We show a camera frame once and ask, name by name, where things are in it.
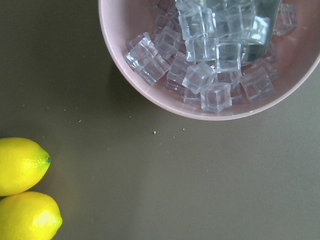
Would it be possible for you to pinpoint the yellow lemon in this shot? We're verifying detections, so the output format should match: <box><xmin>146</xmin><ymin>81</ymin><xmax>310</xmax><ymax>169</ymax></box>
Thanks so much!
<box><xmin>0</xmin><ymin>137</ymin><xmax>52</xmax><ymax>197</ymax></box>
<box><xmin>0</xmin><ymin>191</ymin><xmax>63</xmax><ymax>240</ymax></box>

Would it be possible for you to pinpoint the metal ice scoop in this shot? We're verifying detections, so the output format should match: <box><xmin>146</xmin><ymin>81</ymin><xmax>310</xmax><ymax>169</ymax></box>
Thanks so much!
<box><xmin>201</xmin><ymin>0</ymin><xmax>280</xmax><ymax>65</ymax></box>

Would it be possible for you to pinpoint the ice cubes pile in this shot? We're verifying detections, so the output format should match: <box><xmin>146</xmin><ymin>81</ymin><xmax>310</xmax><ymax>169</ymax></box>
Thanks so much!
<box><xmin>124</xmin><ymin>0</ymin><xmax>298</xmax><ymax>114</ymax></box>

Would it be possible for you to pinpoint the pink bowl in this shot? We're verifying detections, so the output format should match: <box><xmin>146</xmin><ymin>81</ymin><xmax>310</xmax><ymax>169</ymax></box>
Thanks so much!
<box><xmin>98</xmin><ymin>0</ymin><xmax>320</xmax><ymax>121</ymax></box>

